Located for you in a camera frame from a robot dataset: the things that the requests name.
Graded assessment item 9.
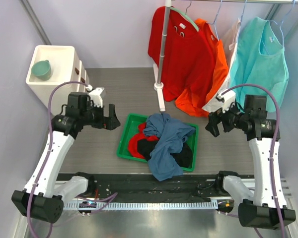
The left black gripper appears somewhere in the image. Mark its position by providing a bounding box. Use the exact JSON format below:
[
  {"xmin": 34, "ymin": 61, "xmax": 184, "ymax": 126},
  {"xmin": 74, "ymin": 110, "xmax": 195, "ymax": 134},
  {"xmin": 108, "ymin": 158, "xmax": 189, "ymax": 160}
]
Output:
[{"xmin": 80, "ymin": 101, "xmax": 120, "ymax": 130}]

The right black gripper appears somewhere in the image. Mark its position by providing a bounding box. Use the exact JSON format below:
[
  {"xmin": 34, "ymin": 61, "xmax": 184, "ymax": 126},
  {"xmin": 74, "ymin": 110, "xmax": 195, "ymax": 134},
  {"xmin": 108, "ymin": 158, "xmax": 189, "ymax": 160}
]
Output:
[{"xmin": 206, "ymin": 99, "xmax": 250, "ymax": 137}]

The dark blue t shirt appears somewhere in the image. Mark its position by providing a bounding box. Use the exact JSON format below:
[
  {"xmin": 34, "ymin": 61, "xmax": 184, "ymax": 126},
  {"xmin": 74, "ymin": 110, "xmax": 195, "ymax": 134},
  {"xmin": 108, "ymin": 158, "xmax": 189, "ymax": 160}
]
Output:
[{"xmin": 143, "ymin": 113, "xmax": 196, "ymax": 181}]

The light teal t shirt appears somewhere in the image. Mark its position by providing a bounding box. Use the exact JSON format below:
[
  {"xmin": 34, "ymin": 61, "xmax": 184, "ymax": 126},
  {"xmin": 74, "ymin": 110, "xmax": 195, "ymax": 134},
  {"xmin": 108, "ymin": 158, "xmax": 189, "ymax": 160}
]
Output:
[{"xmin": 230, "ymin": 17, "xmax": 289, "ymax": 106}]

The blue wire hanger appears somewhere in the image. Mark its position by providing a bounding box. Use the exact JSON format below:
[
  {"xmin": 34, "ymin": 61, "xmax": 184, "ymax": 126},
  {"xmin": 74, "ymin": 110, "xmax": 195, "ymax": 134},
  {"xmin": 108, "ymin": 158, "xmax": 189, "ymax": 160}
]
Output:
[
  {"xmin": 235, "ymin": 0, "xmax": 248, "ymax": 32},
  {"xmin": 205, "ymin": 0, "xmax": 225, "ymax": 40},
  {"xmin": 265, "ymin": 0, "xmax": 298, "ymax": 49}
]

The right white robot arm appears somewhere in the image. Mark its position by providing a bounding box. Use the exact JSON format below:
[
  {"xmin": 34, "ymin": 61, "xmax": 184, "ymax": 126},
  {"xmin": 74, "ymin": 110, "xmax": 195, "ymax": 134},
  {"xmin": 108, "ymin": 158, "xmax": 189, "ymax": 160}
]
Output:
[{"xmin": 206, "ymin": 91, "xmax": 296, "ymax": 230}]

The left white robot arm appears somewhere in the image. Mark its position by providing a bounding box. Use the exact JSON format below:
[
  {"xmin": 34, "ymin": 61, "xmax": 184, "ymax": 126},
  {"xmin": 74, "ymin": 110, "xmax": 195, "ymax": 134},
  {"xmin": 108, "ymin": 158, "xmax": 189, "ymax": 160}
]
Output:
[{"xmin": 11, "ymin": 88, "xmax": 120, "ymax": 224}]

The hanging orange t shirt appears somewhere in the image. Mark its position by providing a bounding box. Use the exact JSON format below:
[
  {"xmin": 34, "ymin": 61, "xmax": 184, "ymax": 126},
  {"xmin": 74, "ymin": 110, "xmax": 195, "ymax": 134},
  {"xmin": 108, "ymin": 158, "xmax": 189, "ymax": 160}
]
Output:
[{"xmin": 175, "ymin": 18, "xmax": 228, "ymax": 117}]

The red t shirt in tray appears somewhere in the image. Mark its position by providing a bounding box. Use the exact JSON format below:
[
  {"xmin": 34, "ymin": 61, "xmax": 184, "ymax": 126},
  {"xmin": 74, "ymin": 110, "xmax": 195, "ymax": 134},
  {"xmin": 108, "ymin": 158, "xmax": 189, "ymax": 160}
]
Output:
[{"xmin": 128, "ymin": 122, "xmax": 159, "ymax": 159}]

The black t shirt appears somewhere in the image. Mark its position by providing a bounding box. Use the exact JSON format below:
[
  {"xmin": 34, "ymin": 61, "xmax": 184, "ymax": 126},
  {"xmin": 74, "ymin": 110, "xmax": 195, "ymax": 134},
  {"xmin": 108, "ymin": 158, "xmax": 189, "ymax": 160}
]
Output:
[{"xmin": 137, "ymin": 139, "xmax": 193, "ymax": 168}]

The hanging red t shirt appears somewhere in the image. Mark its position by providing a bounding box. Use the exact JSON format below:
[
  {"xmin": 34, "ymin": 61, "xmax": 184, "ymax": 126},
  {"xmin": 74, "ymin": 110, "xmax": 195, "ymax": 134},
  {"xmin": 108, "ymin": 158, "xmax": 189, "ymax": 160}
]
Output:
[{"xmin": 161, "ymin": 10, "xmax": 211, "ymax": 102}]

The green plastic hanger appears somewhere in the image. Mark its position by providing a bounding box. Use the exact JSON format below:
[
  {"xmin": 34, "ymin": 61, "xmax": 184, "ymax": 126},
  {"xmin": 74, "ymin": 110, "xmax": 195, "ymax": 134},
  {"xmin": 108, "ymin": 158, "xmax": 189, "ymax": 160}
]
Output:
[{"xmin": 165, "ymin": 0, "xmax": 199, "ymax": 32}]

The green plastic tray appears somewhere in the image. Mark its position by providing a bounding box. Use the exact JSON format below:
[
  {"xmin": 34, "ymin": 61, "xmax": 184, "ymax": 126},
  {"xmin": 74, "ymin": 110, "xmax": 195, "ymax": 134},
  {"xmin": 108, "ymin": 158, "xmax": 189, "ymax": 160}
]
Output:
[{"xmin": 117, "ymin": 113, "xmax": 199, "ymax": 172}]

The white clothes rack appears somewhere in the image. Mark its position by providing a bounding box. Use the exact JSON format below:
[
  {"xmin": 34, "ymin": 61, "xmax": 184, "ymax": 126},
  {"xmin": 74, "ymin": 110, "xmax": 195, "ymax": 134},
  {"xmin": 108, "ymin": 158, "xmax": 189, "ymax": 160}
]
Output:
[{"xmin": 153, "ymin": 0, "xmax": 298, "ymax": 112}]

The white drawer cabinet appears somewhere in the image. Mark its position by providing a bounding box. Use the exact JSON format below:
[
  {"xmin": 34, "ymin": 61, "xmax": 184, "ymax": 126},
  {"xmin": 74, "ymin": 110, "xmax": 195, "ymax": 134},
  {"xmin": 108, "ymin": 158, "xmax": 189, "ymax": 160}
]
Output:
[{"xmin": 25, "ymin": 45, "xmax": 89, "ymax": 106}]

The hanging white tank top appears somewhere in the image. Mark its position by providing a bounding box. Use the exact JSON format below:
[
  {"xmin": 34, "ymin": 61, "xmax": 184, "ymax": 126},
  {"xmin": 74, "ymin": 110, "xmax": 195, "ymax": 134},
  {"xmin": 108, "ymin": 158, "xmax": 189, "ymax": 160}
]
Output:
[{"xmin": 202, "ymin": 19, "xmax": 241, "ymax": 113}]

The teal cup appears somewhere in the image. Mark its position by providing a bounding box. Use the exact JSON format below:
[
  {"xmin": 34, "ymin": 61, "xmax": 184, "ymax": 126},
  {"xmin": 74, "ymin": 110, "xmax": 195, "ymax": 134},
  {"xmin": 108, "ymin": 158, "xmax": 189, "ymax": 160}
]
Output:
[{"xmin": 31, "ymin": 60, "xmax": 52, "ymax": 80}]

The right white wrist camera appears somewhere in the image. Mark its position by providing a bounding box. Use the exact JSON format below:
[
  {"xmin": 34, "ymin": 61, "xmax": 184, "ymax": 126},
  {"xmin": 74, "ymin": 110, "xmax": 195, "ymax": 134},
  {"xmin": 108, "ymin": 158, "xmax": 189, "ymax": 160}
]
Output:
[{"xmin": 216, "ymin": 89, "xmax": 236, "ymax": 113}]

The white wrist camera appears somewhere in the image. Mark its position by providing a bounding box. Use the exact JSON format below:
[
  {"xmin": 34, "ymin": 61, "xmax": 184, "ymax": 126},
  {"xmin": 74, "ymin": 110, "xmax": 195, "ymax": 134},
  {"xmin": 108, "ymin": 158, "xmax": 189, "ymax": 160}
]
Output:
[
  {"xmin": 85, "ymin": 84, "xmax": 106, "ymax": 108},
  {"xmin": 216, "ymin": 89, "xmax": 236, "ymax": 113}
]

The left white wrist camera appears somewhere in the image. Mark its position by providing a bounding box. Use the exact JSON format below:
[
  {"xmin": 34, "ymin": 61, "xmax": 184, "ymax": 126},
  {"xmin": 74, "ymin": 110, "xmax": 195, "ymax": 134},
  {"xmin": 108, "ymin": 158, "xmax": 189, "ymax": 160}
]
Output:
[{"xmin": 85, "ymin": 84, "xmax": 106, "ymax": 108}]

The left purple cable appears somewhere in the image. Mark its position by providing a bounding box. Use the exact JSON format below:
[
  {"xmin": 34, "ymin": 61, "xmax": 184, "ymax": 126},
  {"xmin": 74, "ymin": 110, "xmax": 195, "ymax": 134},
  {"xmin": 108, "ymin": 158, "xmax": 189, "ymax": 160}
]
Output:
[{"xmin": 26, "ymin": 81, "xmax": 92, "ymax": 238}]

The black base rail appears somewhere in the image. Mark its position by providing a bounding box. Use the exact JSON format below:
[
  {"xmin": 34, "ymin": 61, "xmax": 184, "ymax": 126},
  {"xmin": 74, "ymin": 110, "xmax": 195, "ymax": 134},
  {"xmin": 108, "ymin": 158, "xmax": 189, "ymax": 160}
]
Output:
[{"xmin": 57, "ymin": 173, "xmax": 256, "ymax": 203}]

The white slotted cable duct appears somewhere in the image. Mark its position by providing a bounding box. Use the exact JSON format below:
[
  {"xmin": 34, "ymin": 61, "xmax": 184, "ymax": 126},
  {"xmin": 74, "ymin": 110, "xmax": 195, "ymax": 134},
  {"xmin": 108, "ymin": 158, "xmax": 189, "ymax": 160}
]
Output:
[{"xmin": 64, "ymin": 200, "xmax": 218, "ymax": 211}]

